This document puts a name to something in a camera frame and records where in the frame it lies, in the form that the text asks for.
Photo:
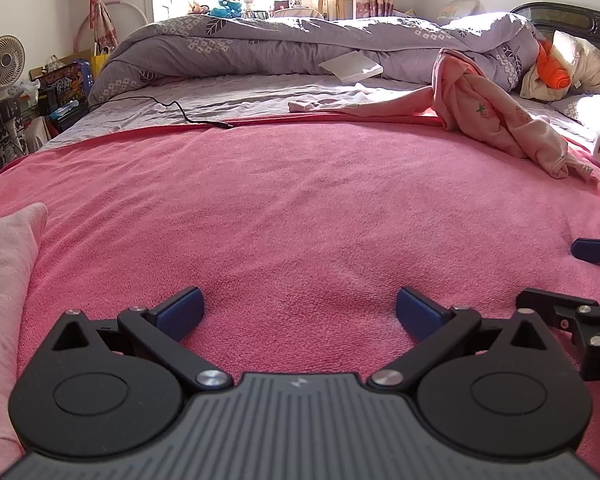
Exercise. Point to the dark headboard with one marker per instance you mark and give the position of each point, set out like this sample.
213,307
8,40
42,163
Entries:
570,17

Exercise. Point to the orange cloth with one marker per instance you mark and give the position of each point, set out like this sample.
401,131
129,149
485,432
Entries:
552,67

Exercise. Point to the grey bed sheet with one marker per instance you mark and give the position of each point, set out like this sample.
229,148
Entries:
260,95

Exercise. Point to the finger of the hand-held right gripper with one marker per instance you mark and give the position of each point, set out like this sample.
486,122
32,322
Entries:
597,250
565,310

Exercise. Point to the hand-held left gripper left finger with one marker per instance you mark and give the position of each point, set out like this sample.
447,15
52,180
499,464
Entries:
180,310

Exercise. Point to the yellow bag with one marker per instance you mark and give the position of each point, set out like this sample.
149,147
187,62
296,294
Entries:
100,65

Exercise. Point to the orange plush toy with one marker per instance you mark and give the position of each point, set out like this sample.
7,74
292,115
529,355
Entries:
197,7

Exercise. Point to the white plush toy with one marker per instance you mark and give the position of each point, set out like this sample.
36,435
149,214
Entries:
249,0

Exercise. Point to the pink hula hoop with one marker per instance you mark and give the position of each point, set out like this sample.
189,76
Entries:
130,6

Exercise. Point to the white flat box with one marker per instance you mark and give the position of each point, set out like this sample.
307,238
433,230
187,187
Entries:
352,66

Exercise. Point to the cream standing fan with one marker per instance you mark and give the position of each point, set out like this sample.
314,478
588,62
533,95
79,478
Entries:
2,62

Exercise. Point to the blue plush toy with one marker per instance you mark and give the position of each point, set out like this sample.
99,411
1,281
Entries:
226,6

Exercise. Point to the cream pillow bundle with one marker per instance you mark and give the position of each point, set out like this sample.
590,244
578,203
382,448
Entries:
587,65

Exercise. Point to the pink strawberry lettered shirt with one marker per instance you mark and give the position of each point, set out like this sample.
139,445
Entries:
480,110

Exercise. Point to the purple floral duvet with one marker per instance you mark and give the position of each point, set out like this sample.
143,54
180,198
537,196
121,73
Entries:
280,40

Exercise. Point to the white leaf print pillow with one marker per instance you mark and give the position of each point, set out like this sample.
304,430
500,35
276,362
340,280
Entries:
595,110

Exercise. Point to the colourful game box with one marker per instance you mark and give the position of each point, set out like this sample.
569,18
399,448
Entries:
62,82

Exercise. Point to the pink towel blanket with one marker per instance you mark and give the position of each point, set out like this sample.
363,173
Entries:
305,200

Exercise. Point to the pink strawberry pants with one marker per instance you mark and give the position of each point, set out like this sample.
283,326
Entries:
5,285

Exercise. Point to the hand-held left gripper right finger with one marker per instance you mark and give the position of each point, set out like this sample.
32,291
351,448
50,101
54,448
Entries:
420,310

